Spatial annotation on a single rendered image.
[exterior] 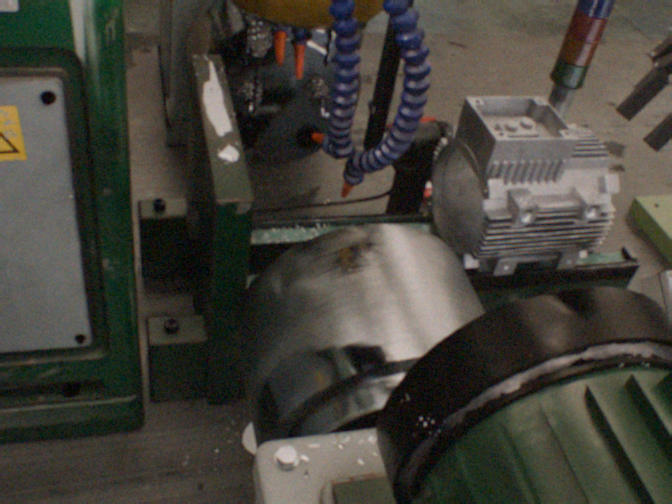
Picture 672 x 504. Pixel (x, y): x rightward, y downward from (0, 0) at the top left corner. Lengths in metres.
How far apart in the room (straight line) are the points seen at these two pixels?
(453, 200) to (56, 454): 0.64
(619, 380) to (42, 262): 0.53
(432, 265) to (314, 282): 0.11
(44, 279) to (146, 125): 0.76
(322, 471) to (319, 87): 0.67
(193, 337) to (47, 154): 0.34
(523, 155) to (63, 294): 0.57
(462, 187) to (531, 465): 0.79
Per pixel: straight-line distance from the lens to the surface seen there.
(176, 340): 0.89
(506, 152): 0.92
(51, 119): 0.62
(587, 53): 1.34
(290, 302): 0.65
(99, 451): 0.95
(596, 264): 1.14
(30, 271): 0.73
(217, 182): 0.75
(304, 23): 0.71
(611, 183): 1.03
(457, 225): 1.08
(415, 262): 0.67
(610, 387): 0.36
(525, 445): 0.34
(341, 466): 0.52
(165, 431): 0.96
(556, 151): 0.96
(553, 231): 1.00
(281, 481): 0.51
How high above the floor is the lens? 1.60
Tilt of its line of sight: 42 degrees down
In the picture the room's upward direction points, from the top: 11 degrees clockwise
